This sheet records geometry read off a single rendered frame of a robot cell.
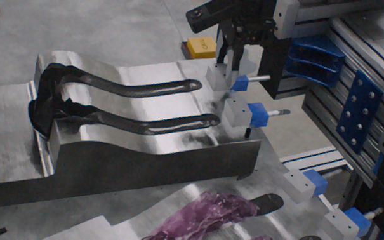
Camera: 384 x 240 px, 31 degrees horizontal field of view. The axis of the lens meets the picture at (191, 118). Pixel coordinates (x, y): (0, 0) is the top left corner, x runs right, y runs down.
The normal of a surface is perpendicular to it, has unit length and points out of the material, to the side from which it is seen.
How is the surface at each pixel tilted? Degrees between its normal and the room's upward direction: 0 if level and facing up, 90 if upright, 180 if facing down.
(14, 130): 0
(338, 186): 0
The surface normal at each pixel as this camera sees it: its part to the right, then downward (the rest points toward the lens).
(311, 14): 0.42, 0.63
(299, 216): 0.14, -0.76
